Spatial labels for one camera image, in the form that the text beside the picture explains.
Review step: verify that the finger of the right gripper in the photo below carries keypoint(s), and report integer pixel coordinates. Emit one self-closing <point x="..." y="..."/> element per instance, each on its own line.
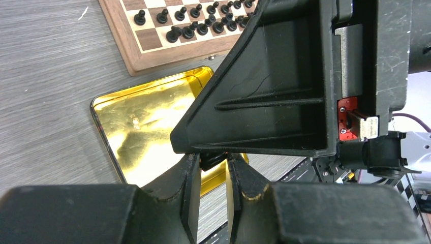
<point x="273" y="92"/>

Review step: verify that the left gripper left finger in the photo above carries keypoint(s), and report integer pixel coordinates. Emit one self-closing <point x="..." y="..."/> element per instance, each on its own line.
<point x="164" y="211"/>

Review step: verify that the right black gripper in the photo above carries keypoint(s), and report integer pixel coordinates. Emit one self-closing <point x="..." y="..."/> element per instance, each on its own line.
<point x="376" y="45"/>

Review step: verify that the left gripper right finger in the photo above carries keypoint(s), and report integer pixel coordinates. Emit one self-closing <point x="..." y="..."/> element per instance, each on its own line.
<point x="261" y="211"/>

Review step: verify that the black rook chess piece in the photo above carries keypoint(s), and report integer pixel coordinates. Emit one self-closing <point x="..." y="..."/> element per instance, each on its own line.
<point x="211" y="159"/>

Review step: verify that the gold metal tray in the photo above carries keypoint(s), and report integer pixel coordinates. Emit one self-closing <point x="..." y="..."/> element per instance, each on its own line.
<point x="135" y="123"/>

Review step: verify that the black pawn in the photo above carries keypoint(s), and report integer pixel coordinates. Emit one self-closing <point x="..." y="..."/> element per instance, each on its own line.
<point x="248" y="3"/>
<point x="226" y="7"/>
<point x="195" y="11"/>
<point x="162" y="17"/>
<point x="211" y="9"/>
<point x="180" y="14"/>
<point x="237" y="4"/>
<point x="139" y="18"/>

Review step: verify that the wooden chess board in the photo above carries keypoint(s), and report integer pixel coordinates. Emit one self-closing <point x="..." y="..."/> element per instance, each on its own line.
<point x="156" y="34"/>

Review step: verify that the green white chess mat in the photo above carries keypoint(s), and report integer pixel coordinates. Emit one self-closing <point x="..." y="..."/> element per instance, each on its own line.
<point x="404" y="187"/>

